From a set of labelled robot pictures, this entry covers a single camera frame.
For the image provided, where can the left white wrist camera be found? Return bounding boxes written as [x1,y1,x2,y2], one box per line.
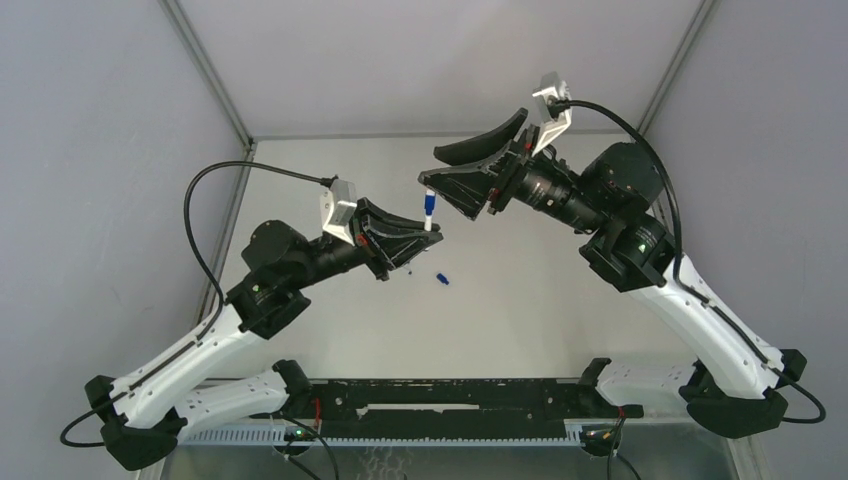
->
[320,179,357,245]

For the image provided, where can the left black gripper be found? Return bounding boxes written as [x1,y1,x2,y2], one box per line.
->
[288,197,442,290]

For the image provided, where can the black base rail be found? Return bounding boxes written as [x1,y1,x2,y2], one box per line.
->
[285,378,643,442]

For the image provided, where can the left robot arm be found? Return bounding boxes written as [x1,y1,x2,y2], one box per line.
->
[85,193,442,471]

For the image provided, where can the right black camera cable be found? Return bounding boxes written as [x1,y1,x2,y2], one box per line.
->
[546,99,828,425]

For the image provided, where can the left black camera cable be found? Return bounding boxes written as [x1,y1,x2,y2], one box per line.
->
[59,162,336,449]

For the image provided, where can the black camera cable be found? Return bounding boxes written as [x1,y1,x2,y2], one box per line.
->
[546,99,828,425]
[59,162,336,449]

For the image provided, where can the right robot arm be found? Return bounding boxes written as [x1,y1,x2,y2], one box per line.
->
[419,102,806,439]

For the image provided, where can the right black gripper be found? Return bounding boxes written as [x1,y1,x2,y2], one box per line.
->
[419,107,606,236]

